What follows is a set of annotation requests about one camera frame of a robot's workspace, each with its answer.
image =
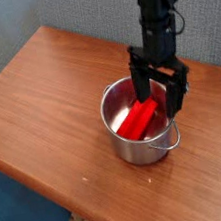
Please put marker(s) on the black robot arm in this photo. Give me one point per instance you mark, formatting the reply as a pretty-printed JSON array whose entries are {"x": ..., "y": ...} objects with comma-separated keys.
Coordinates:
[{"x": 157, "y": 11}]

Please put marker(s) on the red plastic block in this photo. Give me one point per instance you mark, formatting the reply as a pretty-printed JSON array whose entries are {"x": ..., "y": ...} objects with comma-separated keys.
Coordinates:
[{"x": 137, "y": 120}]

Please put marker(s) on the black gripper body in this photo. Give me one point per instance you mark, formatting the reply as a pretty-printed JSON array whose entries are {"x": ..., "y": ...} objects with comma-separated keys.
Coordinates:
[{"x": 157, "y": 56}]

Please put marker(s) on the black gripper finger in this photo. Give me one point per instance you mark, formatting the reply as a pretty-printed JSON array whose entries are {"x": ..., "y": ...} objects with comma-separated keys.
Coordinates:
[
  {"x": 141, "y": 83},
  {"x": 175, "y": 91}
]

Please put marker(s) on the stainless steel pot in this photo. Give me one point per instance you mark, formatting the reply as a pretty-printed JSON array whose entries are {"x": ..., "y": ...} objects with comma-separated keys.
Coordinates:
[{"x": 160, "y": 136}]

